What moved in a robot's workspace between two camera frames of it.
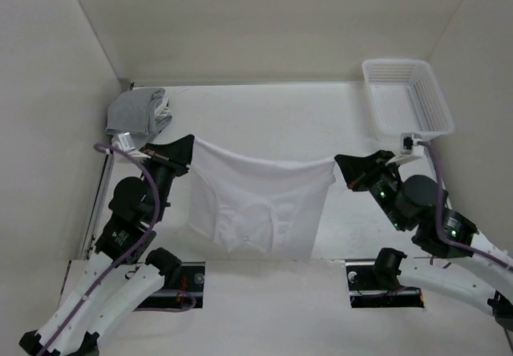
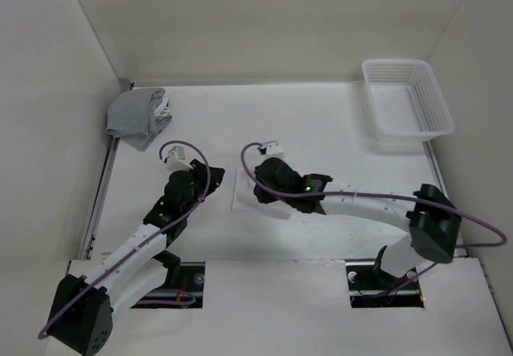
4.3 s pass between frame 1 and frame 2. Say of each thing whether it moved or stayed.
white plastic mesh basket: stayed
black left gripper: moved
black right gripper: moved
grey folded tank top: stayed
